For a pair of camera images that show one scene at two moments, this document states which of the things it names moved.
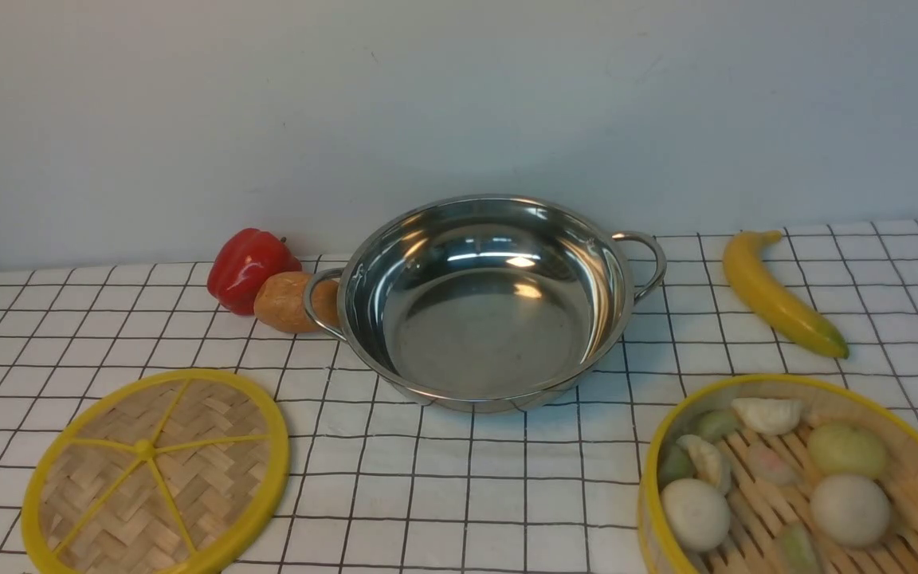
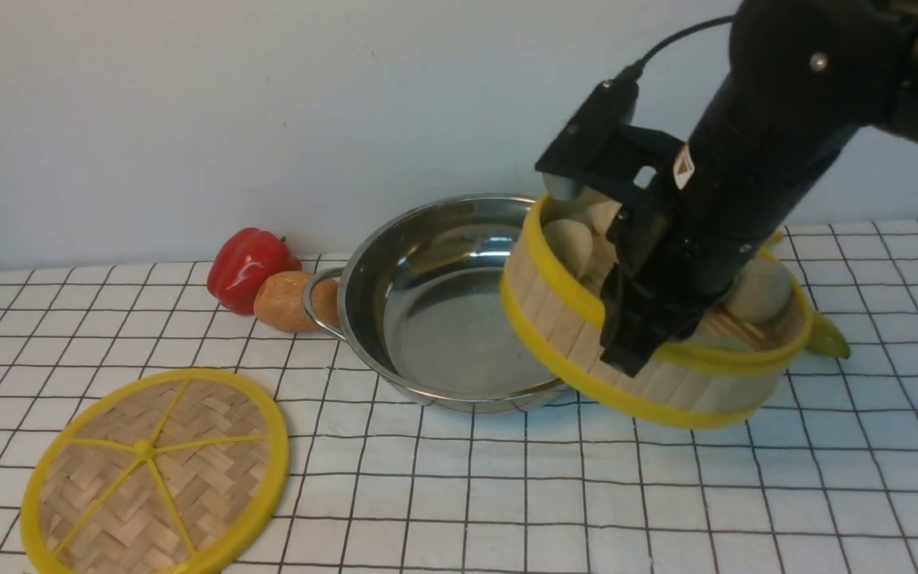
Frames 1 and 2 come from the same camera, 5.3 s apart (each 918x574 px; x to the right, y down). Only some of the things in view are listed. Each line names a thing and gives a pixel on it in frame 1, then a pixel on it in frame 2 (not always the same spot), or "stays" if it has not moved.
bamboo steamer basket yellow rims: (775, 473) -> (693, 389)
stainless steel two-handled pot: (484, 303) stays
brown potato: (280, 300) stays
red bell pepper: (241, 263) stays
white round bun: (698, 513) -> (573, 243)
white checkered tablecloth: (378, 483) stays
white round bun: (850, 510) -> (760, 290)
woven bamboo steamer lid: (173, 470) stays
